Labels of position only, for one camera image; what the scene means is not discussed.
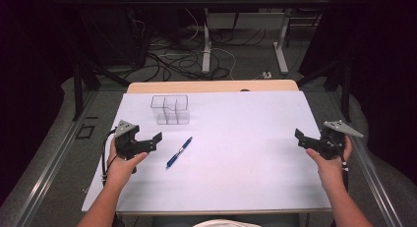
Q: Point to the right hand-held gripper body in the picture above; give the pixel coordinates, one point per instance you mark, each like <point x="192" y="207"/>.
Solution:
<point x="334" y="138"/>

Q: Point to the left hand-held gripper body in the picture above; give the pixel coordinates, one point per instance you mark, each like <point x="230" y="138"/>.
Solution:
<point x="126" y="140"/>

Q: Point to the person's left hand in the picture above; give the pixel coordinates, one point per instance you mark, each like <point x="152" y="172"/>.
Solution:
<point x="121" y="169"/>

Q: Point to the person's right hand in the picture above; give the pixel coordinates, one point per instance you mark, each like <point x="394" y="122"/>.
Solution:
<point x="331" y="171"/>

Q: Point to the blue pen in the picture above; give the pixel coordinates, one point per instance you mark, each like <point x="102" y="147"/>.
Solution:
<point x="178" y="153"/>

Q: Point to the clear acrylic organizer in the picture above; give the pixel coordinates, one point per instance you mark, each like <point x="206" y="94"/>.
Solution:
<point x="170" y="109"/>

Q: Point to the black metal stand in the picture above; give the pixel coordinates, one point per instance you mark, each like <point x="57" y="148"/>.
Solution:
<point x="78" y="89"/>
<point x="344" y="86"/>

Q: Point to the white power plug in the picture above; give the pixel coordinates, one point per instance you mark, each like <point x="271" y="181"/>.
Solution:
<point x="267" y="75"/>

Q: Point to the white table sheet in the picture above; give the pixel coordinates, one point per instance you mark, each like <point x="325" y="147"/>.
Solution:
<point x="229" y="155"/>

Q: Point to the white desk leg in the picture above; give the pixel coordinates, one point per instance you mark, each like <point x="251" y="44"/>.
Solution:
<point x="280" y="50"/>
<point x="206" y="46"/>

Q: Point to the black floor socket frame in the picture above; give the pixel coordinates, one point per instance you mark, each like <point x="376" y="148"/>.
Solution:
<point x="85" y="131"/>

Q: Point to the aluminium floor rail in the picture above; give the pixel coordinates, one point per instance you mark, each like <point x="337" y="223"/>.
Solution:
<point x="49" y="168"/>
<point x="377" y="184"/>

